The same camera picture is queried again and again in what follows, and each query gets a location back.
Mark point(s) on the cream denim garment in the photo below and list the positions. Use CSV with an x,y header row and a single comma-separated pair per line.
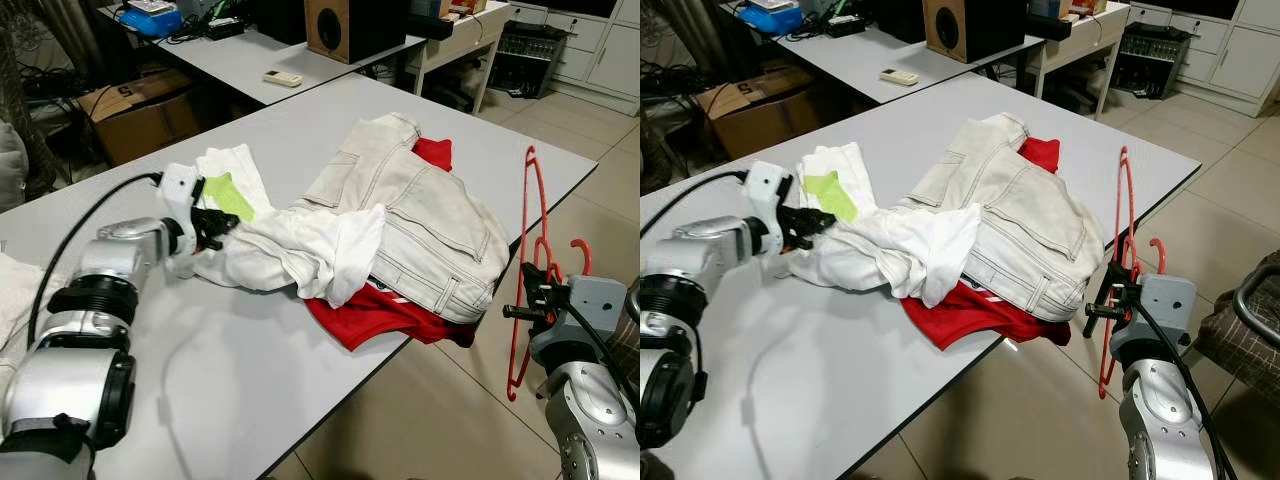
x,y
430,220
1030,220

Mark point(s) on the red plastic hanger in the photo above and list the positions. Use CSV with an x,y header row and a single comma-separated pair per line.
x,y
513,380
1105,375

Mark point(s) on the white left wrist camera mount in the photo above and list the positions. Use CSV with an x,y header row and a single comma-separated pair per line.
x,y
180,195
765,190

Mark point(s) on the plain white T-shirt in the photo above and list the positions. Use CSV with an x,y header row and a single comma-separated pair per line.
x,y
15,300

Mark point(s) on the blue box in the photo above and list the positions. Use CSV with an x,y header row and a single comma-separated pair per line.
x,y
150,22
770,20

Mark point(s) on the white drawer cabinets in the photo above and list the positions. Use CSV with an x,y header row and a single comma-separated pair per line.
x,y
1240,55
600,55

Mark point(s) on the brown cardboard box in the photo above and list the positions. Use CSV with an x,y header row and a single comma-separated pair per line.
x,y
140,125
755,120

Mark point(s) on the white side desk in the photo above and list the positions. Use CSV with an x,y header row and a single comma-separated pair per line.
x,y
1080,35
460,40

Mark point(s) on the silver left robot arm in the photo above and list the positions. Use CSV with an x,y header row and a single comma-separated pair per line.
x,y
700,250
115,255

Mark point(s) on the small black tabletop device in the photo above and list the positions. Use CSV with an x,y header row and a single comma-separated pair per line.
x,y
845,25
225,27

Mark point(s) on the brown black speaker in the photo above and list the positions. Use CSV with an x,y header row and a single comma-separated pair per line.
x,y
960,28
345,30

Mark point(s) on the white T-shirt green print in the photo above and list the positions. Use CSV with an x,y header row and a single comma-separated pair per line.
x,y
300,250
900,250

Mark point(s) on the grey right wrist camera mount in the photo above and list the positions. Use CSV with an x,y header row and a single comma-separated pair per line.
x,y
597,300
1165,300

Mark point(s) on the white remote control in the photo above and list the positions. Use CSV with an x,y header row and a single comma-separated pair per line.
x,y
282,77
900,76

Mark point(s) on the red garment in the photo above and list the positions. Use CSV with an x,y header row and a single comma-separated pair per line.
x,y
370,315
960,315

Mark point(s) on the black audio mixer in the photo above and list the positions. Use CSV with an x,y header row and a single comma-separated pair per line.
x,y
1150,55
525,55

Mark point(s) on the grey rectangular table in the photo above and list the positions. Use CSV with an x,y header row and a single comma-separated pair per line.
x,y
950,75
330,75

